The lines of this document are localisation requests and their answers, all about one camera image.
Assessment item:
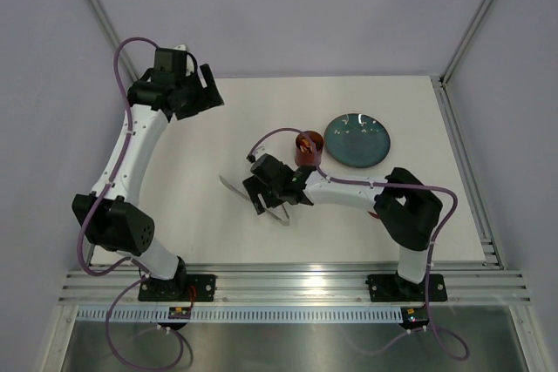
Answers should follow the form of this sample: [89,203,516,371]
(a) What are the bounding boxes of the metal tongs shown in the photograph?
[219,175,290,227]

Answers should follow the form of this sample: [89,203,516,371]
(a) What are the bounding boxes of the orange shrimp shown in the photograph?
[296,137,313,153]

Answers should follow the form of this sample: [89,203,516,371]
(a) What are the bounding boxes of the red metal can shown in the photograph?
[295,131,324,166]

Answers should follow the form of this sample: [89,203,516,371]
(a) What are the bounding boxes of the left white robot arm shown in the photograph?
[71,44,224,301]

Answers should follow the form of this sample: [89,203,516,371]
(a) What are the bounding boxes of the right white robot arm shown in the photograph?
[242,153,443,301]

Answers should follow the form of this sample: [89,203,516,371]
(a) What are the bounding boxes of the blue ceramic plate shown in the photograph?
[323,113,391,169]

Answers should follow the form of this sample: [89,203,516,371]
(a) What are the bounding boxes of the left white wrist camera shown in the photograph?
[174,44,197,76]

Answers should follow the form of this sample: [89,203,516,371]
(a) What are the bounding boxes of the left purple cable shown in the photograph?
[76,36,195,368]

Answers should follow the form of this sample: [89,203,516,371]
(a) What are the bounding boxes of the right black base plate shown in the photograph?
[365,274,448,302]

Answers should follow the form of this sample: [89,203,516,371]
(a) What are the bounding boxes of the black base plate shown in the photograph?
[138,274,216,302]
[365,274,448,302]

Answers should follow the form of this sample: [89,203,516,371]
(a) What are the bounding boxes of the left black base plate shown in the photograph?
[138,274,216,302]

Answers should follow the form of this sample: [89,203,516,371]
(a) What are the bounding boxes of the aluminium mounting rail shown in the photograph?
[58,264,531,306]

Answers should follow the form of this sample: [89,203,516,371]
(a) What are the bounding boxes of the white slotted cable duct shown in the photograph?
[77,306,403,324]

